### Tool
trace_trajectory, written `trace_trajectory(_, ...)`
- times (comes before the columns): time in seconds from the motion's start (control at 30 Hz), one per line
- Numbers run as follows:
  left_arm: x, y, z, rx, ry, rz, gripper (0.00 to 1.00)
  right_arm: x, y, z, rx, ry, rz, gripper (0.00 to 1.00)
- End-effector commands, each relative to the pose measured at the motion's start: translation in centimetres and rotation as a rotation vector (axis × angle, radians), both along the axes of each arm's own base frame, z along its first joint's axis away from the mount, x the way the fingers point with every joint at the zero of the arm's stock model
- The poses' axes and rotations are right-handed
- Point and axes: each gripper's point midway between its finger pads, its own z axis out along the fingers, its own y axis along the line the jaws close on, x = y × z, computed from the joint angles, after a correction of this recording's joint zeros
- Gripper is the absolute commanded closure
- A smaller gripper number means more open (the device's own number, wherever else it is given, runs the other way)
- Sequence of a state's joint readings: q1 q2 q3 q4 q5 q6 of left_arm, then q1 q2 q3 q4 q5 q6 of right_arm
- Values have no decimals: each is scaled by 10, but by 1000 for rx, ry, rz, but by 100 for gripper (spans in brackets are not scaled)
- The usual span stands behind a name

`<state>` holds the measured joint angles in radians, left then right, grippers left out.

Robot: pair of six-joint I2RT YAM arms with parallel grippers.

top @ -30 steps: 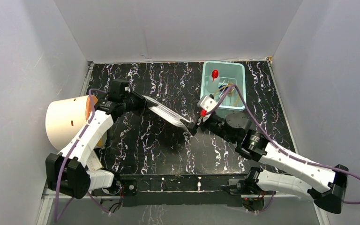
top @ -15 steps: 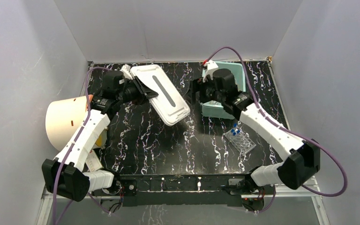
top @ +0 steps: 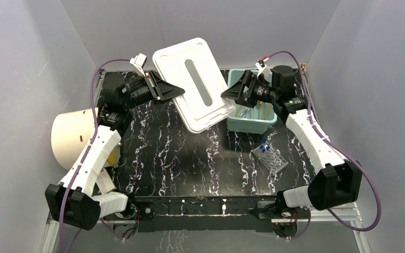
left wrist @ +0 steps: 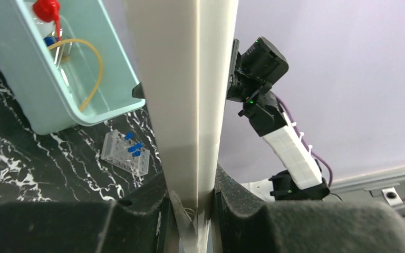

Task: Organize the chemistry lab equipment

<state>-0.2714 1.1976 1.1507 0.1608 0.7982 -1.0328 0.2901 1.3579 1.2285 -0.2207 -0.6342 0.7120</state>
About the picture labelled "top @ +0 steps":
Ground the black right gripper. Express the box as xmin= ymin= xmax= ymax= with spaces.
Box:
xmin=220 ymin=70 xmax=278 ymax=109

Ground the white plastic bin lid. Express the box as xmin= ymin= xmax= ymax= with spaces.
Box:
xmin=152 ymin=37 xmax=236 ymax=133

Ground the clear test tube rack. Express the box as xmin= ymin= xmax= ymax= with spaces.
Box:
xmin=252 ymin=141 xmax=288 ymax=175

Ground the tan rubber tubing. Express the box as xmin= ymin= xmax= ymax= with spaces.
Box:
xmin=235 ymin=103 xmax=272 ymax=120

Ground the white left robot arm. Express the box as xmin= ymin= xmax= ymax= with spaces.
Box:
xmin=45 ymin=71 xmax=185 ymax=230

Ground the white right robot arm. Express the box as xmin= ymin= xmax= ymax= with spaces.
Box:
xmin=221 ymin=65 xmax=362 ymax=218

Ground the light teal plastic bin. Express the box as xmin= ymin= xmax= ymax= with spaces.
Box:
xmin=227 ymin=69 xmax=278 ymax=134

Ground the cream cylindrical centrifuge drum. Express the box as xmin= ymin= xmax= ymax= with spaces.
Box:
xmin=50 ymin=108 xmax=121 ymax=171

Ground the small white labelled box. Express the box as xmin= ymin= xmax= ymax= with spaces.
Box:
xmin=96 ymin=168 xmax=116 ymax=194

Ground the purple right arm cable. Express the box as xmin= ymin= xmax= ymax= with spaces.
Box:
xmin=267 ymin=51 xmax=382 ymax=240

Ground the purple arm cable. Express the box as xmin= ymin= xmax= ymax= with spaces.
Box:
xmin=267 ymin=51 xmax=382 ymax=240
xmin=58 ymin=59 xmax=133 ymax=253

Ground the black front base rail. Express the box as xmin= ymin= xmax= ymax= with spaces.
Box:
xmin=132 ymin=195 xmax=299 ymax=234

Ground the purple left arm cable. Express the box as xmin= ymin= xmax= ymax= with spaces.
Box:
xmin=58 ymin=59 xmax=133 ymax=253

